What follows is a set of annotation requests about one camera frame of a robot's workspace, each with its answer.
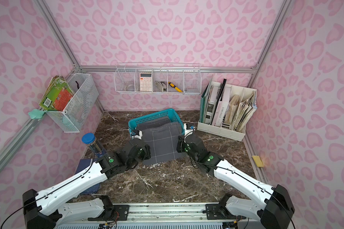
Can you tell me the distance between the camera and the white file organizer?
90cm

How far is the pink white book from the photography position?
0.88 m

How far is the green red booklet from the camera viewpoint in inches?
26.7

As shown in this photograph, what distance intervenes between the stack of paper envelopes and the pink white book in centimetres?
2

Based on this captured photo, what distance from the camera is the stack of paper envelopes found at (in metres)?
0.90
